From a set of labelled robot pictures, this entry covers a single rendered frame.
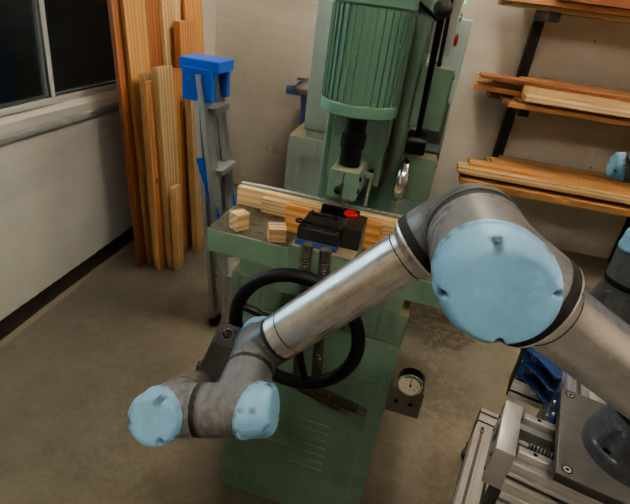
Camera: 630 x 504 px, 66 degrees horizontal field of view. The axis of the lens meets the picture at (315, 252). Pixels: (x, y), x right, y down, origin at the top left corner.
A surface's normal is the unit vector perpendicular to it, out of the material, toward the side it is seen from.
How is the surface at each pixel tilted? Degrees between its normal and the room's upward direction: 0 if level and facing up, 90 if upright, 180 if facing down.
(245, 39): 90
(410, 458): 0
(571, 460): 0
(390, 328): 90
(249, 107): 90
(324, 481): 90
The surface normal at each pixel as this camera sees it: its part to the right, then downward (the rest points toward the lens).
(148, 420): -0.16, -0.06
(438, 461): 0.12, -0.88
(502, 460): -0.46, 0.36
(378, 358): -0.26, 0.43
